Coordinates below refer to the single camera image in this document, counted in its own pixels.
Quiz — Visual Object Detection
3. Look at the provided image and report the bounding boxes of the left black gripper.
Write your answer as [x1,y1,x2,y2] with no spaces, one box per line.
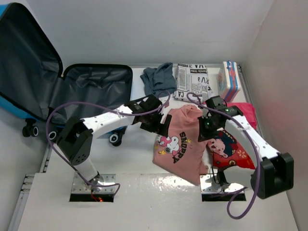
[141,109,171,137]

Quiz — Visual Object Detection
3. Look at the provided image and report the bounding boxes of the pink Snoopy sweatshirt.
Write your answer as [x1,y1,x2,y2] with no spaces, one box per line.
[153,104,208,185]

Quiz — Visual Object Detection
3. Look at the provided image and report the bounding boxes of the magenta towel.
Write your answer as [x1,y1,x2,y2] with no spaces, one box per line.
[227,103,257,130]

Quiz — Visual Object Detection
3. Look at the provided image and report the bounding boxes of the newspaper print fabric bag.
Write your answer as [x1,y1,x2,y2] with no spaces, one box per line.
[173,64,214,102]

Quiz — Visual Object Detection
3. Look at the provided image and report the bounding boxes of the grey-blue shirt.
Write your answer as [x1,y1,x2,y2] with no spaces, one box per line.
[140,63,177,97]

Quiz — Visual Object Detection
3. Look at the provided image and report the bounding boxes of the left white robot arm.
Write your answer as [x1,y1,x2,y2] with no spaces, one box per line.
[56,95,172,186]

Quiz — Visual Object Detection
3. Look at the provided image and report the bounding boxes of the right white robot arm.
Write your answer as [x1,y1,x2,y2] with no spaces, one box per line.
[198,105,294,199]

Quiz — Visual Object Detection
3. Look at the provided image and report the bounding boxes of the red cartoon pig cushion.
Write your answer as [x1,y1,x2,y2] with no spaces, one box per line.
[206,130,255,169]

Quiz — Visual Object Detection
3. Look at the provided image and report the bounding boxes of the white blue toiletry box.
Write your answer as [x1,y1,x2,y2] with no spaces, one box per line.
[217,61,242,102]

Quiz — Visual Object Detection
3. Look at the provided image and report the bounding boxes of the blue open suitcase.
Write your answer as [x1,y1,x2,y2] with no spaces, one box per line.
[0,2,133,138]

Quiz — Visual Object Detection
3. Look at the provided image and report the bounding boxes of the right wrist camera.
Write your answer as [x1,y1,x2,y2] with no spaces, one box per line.
[205,96,244,116]

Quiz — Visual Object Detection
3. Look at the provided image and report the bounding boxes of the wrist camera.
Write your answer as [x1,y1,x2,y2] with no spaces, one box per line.
[205,96,244,116]
[124,94,162,114]

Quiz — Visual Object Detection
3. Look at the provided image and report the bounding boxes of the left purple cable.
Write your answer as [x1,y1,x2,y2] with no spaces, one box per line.
[45,90,171,200]

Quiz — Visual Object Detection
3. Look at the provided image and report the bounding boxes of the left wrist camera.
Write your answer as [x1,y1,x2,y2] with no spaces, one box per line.
[124,94,162,114]

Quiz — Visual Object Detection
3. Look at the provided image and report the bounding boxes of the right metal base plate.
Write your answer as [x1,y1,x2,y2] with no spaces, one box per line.
[199,173,244,193]

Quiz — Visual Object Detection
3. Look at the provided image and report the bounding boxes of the metal base plate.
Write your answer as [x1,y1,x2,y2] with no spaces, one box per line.
[71,173,117,194]
[199,173,244,193]

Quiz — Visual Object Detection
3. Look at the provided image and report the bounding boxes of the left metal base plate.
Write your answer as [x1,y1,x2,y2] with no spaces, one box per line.
[71,173,117,194]

